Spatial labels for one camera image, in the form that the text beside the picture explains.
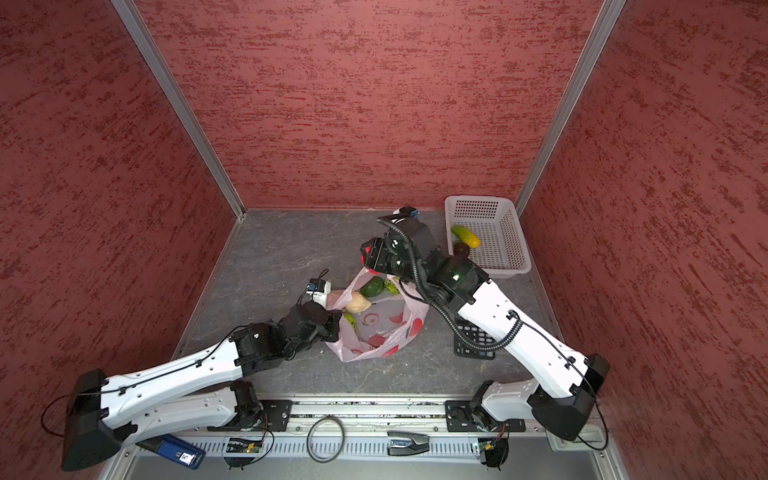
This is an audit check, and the black cable loop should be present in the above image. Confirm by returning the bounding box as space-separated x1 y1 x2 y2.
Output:
306 415 347 464

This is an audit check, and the small circuit board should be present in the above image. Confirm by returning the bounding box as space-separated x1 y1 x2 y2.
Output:
478 438 509 469
225 437 264 455

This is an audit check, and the dark brown round fruit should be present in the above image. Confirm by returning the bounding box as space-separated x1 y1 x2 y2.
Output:
453 242 472 258

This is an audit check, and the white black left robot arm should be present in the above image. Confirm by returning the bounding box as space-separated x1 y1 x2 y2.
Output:
61 301 344 472

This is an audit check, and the black desk calculator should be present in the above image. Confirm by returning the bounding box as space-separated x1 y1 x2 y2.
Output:
453 319 496 361

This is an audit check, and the right small circuit board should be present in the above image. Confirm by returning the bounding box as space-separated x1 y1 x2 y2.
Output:
478 438 509 469

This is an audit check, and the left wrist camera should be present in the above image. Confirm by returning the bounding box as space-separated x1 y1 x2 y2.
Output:
302 278 331 308

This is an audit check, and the white perforated plastic basket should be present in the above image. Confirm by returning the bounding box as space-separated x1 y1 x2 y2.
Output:
444 195 532 279

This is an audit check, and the small green kiwi half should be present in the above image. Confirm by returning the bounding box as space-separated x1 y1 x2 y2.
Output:
343 313 357 330

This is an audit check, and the aluminium corner post right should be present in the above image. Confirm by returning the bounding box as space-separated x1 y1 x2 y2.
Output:
515 0 626 217

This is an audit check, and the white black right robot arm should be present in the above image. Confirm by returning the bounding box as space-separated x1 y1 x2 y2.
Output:
361 213 610 442

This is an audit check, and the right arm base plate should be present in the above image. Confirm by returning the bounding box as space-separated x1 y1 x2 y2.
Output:
444 400 526 434

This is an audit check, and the green spotted custard apple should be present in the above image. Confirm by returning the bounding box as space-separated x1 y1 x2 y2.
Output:
384 279 400 295

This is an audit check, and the yellow green mango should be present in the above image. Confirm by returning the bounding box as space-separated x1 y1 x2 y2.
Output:
451 225 482 249

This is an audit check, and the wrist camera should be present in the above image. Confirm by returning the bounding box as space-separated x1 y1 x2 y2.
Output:
387 205 420 221
302 278 331 308

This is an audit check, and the pale yellow fruit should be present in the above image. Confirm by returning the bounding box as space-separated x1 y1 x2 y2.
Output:
344 291 372 315

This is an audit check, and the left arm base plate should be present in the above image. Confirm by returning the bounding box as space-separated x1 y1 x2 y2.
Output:
223 399 293 432

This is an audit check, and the aluminium corner post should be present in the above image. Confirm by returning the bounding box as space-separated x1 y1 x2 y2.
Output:
515 0 626 217
111 0 247 221

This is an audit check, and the black stapler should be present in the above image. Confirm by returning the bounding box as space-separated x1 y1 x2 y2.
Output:
387 431 430 457

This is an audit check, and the aluminium front rail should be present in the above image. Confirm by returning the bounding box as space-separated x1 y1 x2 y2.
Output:
98 394 613 463

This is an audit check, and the left small circuit board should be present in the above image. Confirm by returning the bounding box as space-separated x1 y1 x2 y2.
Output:
225 437 264 455

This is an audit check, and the aluminium corner post left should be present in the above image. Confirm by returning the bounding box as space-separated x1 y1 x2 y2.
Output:
111 0 247 221

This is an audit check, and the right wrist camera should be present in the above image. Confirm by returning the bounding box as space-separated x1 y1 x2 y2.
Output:
387 205 420 221

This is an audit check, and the blue black box device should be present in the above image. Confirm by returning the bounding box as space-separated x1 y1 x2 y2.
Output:
137 435 206 470

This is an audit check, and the pink printed plastic bag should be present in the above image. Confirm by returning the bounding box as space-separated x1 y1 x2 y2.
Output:
327 268 429 363

